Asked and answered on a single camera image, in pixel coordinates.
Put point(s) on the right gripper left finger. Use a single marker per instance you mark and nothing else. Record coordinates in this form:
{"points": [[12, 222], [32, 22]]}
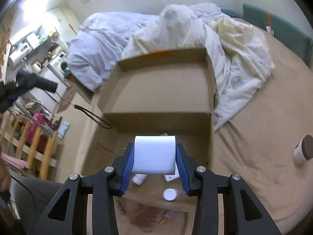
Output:
{"points": [[66, 213]]}

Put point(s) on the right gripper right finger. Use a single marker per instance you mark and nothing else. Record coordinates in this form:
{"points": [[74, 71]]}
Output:
{"points": [[243, 212]]}

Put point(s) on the white pill bottle blue label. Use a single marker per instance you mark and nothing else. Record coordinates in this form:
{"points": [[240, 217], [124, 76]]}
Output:
{"points": [[139, 179]]}

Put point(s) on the white charger plug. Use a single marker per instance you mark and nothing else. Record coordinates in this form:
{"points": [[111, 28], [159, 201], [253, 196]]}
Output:
{"points": [[155, 155]]}

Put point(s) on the white remote control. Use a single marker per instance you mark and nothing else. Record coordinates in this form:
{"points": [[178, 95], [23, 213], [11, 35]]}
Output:
{"points": [[171, 176]]}

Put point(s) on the person's left hand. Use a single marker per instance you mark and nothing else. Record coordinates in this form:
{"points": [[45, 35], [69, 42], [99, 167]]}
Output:
{"points": [[5, 177]]}

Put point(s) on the wooden chair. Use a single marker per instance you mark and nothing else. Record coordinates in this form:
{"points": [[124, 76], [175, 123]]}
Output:
{"points": [[31, 159]]}

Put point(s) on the white washing machine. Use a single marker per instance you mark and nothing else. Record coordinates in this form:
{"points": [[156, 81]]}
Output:
{"points": [[58, 66]]}

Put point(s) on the white floor scale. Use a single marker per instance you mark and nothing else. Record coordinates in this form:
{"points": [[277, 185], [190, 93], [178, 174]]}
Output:
{"points": [[62, 130]]}

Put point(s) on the white bottle red stripe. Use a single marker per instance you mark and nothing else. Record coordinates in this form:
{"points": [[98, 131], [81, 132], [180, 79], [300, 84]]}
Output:
{"points": [[170, 194]]}

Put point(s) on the beige bed sheet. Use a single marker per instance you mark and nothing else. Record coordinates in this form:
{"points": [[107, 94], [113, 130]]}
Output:
{"points": [[259, 141]]}

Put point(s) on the brown lid cream jar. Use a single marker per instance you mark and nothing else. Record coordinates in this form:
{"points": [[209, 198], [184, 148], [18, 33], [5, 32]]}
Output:
{"points": [[303, 151]]}

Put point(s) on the white duvet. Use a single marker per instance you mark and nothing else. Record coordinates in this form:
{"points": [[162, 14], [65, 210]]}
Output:
{"points": [[108, 37]]}

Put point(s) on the cardboard box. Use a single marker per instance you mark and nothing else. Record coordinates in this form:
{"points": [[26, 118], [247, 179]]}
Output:
{"points": [[172, 92]]}

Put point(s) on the cream patterned blanket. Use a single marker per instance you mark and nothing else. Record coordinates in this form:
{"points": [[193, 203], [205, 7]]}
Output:
{"points": [[238, 51]]}

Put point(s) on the teal cushion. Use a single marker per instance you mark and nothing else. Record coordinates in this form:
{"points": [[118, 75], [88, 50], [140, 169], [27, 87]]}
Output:
{"points": [[284, 31]]}

